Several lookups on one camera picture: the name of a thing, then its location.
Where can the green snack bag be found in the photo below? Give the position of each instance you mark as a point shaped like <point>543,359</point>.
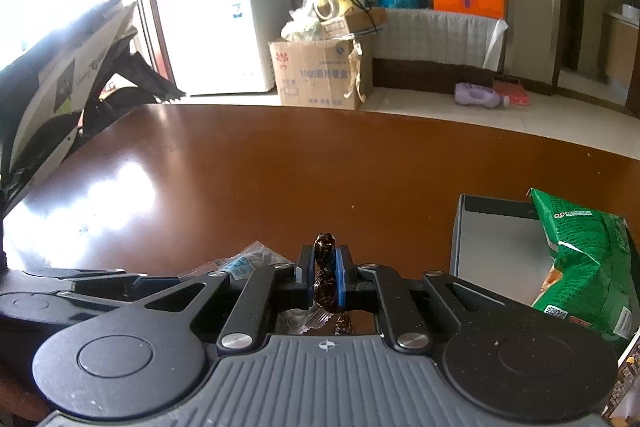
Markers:
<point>585,267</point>

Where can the purple plastic bottle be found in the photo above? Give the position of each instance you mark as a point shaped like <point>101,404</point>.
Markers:
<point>475,96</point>

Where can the clear sunflower seed packet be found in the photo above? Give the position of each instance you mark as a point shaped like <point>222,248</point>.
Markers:
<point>240,264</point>

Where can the light wooden cabinet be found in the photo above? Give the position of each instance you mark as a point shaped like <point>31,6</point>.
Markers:
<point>620,52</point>

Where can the brown printed snack packet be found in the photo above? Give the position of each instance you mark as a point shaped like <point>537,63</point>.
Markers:
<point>627,387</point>

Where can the yellow tape roll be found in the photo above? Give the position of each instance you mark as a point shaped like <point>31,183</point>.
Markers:
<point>332,4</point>

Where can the dark brown candy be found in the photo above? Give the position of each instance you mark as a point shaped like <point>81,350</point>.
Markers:
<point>325,257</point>

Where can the white container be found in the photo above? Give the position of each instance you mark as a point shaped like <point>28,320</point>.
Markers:
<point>631,9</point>

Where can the pale crumpled bundle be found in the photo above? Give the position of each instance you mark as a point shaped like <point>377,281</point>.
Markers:
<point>300,29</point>

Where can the pink flat pack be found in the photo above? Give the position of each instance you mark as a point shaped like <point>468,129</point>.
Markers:
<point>515,94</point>

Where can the small cardboard box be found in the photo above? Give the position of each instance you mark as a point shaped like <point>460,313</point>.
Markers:
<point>357,22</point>

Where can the dark wooden door frame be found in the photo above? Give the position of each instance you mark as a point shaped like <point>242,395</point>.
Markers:
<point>567,7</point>

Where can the white chest freezer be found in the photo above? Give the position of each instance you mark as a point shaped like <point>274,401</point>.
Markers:
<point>215,37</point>

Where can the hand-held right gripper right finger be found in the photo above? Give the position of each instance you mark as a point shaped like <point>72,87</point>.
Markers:
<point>341,277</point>

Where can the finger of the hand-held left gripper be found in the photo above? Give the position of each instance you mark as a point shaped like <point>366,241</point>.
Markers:
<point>100,282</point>

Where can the white and black scooter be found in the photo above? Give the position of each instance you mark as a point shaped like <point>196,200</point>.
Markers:
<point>45,107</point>

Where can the large cardboard box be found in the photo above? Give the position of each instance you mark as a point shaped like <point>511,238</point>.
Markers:
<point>315,77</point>

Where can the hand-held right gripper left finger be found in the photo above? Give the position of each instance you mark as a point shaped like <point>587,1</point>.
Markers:
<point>306,277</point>

